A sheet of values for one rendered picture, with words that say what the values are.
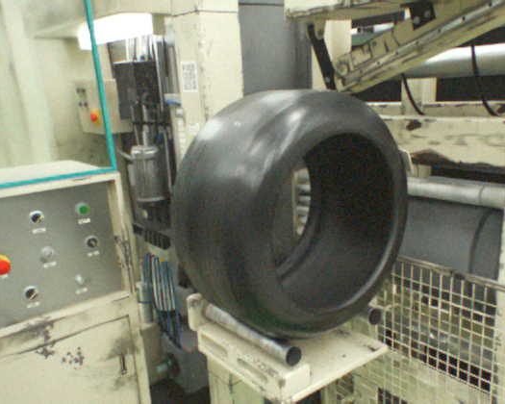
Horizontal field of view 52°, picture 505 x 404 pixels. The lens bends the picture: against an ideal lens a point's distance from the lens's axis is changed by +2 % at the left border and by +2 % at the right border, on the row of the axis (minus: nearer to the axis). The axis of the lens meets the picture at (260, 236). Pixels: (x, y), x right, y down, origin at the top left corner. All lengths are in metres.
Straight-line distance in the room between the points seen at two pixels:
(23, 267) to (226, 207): 0.70
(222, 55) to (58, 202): 0.59
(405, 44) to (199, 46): 0.50
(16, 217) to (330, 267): 0.85
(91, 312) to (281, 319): 0.65
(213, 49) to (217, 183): 0.45
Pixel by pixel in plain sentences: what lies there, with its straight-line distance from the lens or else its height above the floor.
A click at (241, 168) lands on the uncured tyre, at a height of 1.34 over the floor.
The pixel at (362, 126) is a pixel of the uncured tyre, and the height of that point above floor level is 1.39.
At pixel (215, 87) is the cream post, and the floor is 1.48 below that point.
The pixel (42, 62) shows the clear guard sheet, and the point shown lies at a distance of 1.46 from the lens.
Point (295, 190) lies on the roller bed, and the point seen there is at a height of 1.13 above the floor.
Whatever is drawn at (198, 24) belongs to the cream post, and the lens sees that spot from 1.36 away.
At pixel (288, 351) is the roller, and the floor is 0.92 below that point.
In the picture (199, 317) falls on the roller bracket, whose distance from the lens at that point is 1.42.
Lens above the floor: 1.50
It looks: 17 degrees down
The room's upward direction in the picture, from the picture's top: 3 degrees counter-clockwise
